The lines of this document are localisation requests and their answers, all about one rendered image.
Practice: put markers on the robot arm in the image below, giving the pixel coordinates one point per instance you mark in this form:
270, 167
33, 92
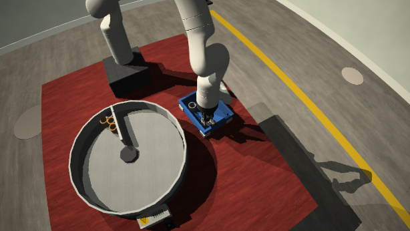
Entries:
209, 62

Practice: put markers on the blue crate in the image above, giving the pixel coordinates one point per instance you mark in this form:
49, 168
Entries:
222, 115

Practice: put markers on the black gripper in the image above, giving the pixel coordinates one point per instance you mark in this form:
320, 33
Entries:
207, 115

